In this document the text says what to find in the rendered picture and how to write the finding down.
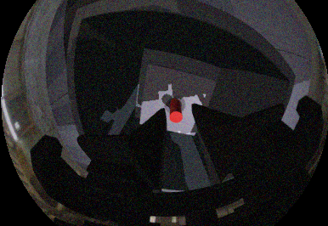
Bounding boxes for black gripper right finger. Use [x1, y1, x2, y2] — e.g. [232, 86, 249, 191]
[191, 103, 285, 183]

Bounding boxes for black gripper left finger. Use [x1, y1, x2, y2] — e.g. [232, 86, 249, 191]
[77, 107, 167, 192]

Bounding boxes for red peg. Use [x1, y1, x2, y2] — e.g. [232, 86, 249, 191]
[168, 99, 182, 123]

